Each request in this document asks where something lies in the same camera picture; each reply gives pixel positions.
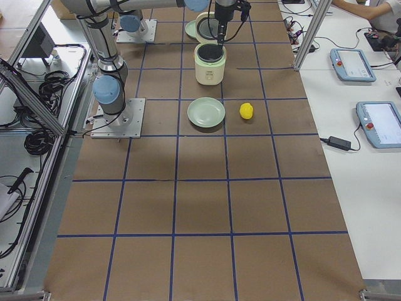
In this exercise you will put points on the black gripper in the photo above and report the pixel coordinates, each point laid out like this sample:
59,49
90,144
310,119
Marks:
222,13

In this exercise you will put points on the yellow toy fruit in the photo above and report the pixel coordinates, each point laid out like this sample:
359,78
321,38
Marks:
246,111

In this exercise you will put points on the black power adapter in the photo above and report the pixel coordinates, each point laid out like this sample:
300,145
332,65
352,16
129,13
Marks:
339,143

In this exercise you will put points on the cream rice cooker orange handle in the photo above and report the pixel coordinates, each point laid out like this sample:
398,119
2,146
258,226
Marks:
209,57

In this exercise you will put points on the near blue teach pendant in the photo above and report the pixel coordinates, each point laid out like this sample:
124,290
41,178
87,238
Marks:
381,123

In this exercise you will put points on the aluminium frame post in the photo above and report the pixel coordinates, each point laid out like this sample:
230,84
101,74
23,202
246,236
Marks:
311,32

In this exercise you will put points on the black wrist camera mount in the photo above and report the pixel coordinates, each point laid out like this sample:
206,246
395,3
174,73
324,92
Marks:
244,7

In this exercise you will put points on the person in white shirt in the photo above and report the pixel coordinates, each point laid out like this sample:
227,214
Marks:
382,15

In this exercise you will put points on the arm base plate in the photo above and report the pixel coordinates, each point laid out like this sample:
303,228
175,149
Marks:
149,37
128,124

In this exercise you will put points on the green plate near arm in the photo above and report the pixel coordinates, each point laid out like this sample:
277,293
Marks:
206,112
190,29

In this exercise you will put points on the far blue teach pendant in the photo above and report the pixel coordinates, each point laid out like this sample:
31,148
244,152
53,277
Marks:
351,65

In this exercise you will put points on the blue teach pendant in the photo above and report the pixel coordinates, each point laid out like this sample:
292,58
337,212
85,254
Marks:
381,123
351,65

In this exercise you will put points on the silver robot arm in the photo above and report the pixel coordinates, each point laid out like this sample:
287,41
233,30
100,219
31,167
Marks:
109,88
133,23

